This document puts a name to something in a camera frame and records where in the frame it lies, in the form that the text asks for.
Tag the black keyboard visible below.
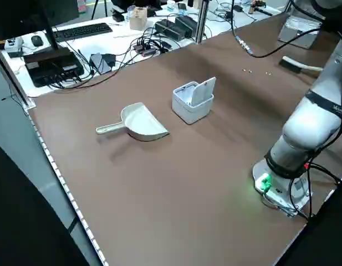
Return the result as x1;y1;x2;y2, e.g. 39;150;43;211
52;23;114;43

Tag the black brush with cream handle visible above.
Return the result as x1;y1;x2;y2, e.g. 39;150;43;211
278;55;324;79

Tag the black power adapter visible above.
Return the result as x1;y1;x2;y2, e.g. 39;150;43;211
103;54;116;69

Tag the black charger dock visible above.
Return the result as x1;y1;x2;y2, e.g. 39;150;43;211
175;16;199;38
155;19;186;41

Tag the black computer monitor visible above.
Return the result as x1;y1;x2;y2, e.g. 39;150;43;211
0;0;80;53

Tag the aluminium frame beam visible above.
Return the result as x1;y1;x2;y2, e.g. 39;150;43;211
0;38;36;109

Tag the white grey control box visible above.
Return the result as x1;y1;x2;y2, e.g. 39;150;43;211
4;37;24;58

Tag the black cable with metal connector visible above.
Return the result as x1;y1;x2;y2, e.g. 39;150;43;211
231;0;325;59

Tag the aluminium upright post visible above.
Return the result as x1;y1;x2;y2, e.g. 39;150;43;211
195;0;210;44

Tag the black electronics box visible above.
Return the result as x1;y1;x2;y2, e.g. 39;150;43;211
23;47;85;88

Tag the red black usb hub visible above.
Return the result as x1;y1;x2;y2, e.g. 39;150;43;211
132;43;157;58

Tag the beige plastic dustpan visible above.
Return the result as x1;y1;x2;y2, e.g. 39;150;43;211
95;102;170;142

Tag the grey power adapter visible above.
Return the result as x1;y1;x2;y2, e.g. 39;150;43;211
89;52;112;75

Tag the white flip-lid trash can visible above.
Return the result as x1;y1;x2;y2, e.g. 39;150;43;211
171;76;217;125

